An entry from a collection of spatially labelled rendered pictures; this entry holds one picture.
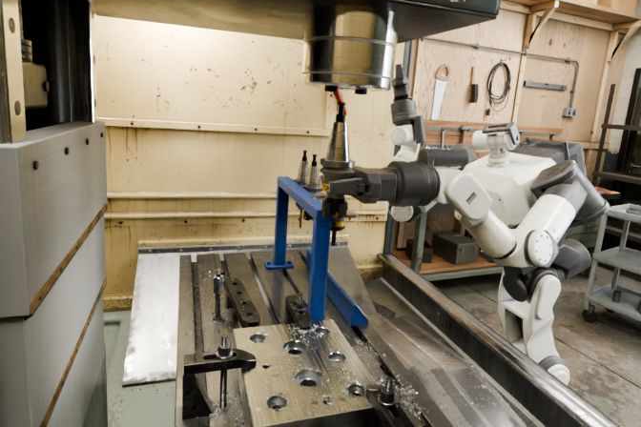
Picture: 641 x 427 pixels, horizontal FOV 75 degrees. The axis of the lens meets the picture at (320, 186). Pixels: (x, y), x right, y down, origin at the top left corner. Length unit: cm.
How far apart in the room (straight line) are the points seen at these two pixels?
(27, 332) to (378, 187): 52
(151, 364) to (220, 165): 76
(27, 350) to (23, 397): 6
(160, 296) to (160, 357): 25
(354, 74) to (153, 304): 120
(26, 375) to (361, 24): 62
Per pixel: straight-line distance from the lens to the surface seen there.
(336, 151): 74
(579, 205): 120
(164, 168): 174
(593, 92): 559
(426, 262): 368
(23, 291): 53
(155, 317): 161
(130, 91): 172
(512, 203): 129
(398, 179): 79
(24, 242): 52
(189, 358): 85
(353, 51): 68
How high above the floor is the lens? 147
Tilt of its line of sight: 11 degrees down
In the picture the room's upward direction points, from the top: 4 degrees clockwise
